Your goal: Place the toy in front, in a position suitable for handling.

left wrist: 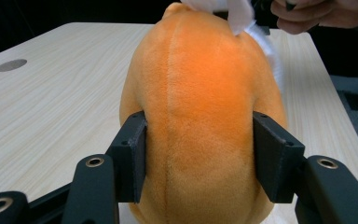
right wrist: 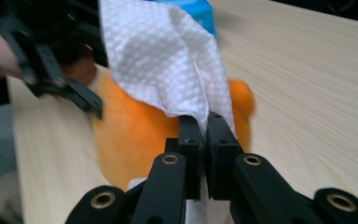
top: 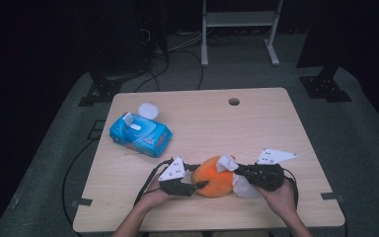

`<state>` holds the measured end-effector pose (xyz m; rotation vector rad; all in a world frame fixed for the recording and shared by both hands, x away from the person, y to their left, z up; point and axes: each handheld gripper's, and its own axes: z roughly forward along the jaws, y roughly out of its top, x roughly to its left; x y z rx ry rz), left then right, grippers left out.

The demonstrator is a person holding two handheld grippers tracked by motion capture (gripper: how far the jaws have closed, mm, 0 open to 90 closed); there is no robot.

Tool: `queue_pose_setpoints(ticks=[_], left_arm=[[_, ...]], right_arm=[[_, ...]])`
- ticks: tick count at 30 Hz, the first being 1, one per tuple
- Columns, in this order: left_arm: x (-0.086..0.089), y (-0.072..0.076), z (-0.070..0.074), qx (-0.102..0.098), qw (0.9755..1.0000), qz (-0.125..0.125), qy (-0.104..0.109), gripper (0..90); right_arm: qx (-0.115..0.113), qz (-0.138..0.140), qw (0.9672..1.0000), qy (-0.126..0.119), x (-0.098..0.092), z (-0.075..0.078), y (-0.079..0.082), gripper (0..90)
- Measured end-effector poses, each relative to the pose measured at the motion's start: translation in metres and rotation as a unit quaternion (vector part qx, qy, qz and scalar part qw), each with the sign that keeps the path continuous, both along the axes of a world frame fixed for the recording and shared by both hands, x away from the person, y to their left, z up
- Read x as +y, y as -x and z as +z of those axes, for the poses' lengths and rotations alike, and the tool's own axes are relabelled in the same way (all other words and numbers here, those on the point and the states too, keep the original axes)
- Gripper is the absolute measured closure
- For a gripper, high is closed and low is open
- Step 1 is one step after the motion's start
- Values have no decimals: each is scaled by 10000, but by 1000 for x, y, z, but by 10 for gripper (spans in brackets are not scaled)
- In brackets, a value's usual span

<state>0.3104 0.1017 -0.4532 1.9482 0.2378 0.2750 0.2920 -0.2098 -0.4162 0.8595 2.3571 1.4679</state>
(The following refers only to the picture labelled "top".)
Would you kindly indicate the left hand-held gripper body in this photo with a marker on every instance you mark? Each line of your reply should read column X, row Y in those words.
column 174, row 171

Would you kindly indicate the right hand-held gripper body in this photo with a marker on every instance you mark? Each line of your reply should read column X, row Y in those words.
column 266, row 176

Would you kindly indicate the orange plush toy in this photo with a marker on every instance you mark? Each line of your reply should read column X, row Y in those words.
column 215, row 181

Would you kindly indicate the white tissue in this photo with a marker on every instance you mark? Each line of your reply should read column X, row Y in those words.
column 225, row 163

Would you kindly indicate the blue tissue pack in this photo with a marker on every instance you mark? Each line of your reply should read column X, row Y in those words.
column 144, row 141

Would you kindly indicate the person's right hand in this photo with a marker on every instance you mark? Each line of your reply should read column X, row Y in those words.
column 283, row 199

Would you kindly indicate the person's left hand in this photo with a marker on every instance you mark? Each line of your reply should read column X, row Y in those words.
column 156, row 199

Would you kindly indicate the black tape strip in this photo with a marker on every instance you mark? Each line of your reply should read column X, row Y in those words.
column 331, row 196
column 83, row 202

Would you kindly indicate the black stand base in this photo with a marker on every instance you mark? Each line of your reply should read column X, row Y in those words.
column 103, row 90
column 324, row 87

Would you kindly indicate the white metal stand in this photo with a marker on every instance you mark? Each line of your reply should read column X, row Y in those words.
column 240, row 18

